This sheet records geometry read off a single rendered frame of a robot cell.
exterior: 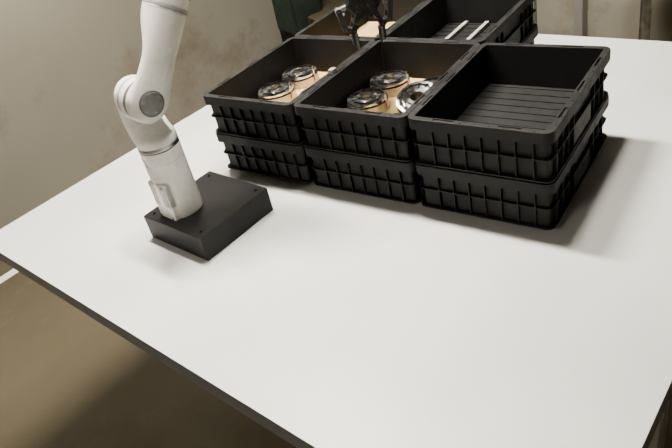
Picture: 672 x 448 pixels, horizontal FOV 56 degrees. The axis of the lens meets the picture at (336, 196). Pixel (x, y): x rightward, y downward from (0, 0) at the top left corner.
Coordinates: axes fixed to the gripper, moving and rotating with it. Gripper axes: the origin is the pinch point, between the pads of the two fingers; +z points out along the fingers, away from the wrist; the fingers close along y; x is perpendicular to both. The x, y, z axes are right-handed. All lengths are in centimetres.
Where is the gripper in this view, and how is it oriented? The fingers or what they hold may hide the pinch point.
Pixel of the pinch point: (369, 38)
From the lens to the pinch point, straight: 154.7
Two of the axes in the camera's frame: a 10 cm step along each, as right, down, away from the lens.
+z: 2.0, 8.2, 5.3
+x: -2.1, -5.0, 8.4
